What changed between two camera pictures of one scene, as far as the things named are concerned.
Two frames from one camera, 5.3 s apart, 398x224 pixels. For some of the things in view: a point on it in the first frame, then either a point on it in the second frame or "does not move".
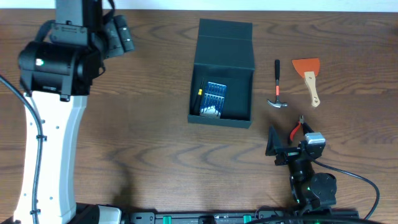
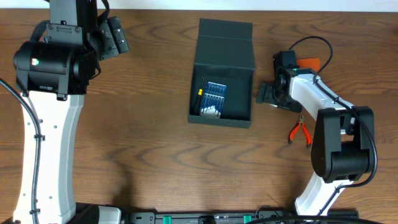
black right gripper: (275, 148) to (265, 95)
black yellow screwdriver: (198, 108) does not move
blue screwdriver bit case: (212, 102) does not move
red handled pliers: (296, 128) does not move
